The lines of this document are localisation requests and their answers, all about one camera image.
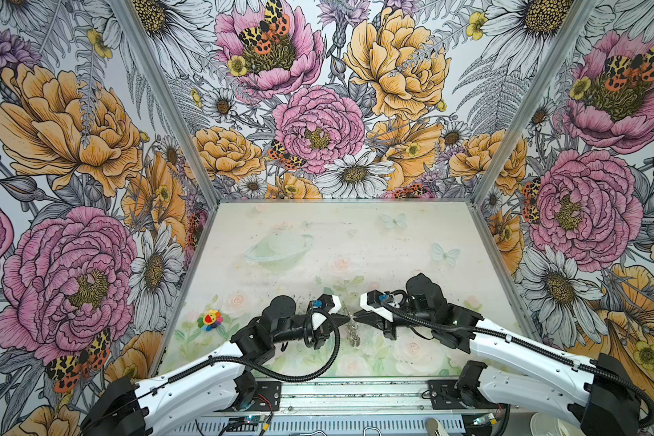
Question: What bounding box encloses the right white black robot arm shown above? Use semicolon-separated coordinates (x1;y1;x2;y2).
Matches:
354;274;654;435

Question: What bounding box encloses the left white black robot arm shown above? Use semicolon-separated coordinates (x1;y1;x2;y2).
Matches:
81;294;350;435

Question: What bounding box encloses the colourful flower toy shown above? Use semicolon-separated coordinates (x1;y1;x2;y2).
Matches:
197;309;223;332

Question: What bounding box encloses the white paper cup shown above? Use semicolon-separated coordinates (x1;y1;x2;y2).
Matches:
530;413;572;436

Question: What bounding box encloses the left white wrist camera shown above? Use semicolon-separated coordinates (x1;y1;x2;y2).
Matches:
311;294;343;331

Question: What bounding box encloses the aluminium mounting rail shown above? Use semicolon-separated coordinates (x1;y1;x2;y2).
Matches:
135;375;584;418

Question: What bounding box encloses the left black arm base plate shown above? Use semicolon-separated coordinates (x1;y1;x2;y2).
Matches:
233;381;283;412

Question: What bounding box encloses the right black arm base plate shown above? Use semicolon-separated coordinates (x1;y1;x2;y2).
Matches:
421;379;502;410

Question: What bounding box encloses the slotted grey cable duct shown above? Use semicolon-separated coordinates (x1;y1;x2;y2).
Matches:
168;414;467;435

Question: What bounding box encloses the small circuit board with wires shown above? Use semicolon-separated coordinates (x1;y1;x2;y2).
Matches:
222;414;274;435

